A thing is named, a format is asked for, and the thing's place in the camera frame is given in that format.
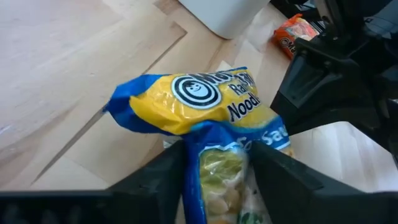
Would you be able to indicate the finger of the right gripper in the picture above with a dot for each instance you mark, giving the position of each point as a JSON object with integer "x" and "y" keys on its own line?
{"x": 394, "y": 130}
{"x": 326, "y": 90}

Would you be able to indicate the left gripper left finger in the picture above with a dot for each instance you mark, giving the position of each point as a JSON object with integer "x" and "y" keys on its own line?
{"x": 155, "y": 193}

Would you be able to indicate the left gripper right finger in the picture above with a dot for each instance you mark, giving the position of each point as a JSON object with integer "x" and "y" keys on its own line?
{"x": 295, "y": 199}

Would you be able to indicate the orange Maruchan noodle pack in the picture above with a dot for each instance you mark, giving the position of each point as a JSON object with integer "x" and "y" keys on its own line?
{"x": 289, "y": 35}

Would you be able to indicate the blue Maruchan soy sauce pack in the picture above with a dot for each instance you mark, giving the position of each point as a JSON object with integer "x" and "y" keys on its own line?
{"x": 186, "y": 107}

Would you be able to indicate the white plastic bin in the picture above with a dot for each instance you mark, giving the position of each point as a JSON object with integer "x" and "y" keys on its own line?
{"x": 224, "y": 15}

